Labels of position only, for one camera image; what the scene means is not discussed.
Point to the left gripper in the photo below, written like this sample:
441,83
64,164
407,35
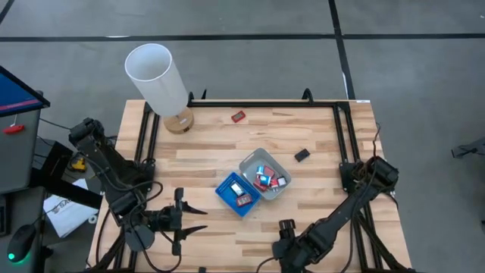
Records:
170,220

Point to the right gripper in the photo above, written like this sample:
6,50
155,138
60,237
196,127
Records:
288,250

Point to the blue plastic mesh basket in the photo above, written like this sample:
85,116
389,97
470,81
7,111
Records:
223,191

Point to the light blue white cube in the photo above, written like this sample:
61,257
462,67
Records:
265,180

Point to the red device with grey screen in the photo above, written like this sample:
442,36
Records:
238,116

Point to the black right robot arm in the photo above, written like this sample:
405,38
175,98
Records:
341,220

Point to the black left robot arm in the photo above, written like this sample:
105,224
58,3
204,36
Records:
102,155

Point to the black table edge clip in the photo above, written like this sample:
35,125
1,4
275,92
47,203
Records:
202,270

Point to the grey plastic bin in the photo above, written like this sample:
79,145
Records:
252,161

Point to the black diagonal metal beam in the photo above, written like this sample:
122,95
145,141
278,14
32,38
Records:
68,191

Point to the white shade wooden table lamp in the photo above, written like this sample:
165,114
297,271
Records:
159,79

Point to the black floor box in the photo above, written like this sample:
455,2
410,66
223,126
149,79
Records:
53,159

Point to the grey desk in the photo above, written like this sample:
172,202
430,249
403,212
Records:
19,159

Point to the black floor stand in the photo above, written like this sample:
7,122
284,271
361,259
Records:
471,148

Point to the monitor with blue screen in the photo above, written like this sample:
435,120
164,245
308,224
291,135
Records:
15,95

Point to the black metal table frame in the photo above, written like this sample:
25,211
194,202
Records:
265,104

